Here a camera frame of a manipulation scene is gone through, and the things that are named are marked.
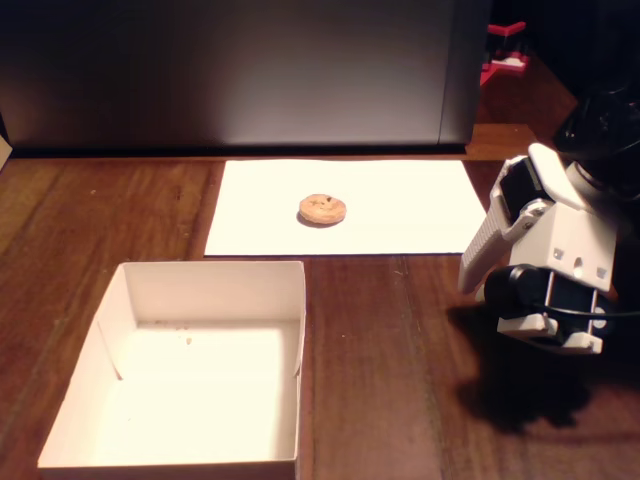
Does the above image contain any round mini chocolate chip cookie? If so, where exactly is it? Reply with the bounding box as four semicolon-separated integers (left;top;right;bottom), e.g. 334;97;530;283
298;193;348;228

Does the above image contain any dark grey metal case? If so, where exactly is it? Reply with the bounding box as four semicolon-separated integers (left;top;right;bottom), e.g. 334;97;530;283
0;0;494;157

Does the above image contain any white plastic gripper body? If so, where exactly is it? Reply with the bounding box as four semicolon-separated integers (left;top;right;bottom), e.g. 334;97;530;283
492;142;619;292

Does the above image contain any white paper sheet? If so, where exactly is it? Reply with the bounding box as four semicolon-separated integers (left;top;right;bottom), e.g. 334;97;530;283
203;159;490;258

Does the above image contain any red plastic clamp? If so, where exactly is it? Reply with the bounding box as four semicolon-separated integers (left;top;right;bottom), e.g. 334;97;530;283
479;20;532;89

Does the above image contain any white ribbed gripper finger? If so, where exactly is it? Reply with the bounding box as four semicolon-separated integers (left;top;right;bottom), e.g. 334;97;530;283
458;198;547;296

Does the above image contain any black camera with white mount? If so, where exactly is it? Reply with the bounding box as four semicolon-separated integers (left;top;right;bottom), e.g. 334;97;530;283
482;264;617;356

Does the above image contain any white open cardboard box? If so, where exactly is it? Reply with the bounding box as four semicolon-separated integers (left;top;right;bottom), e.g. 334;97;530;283
37;261;307;480

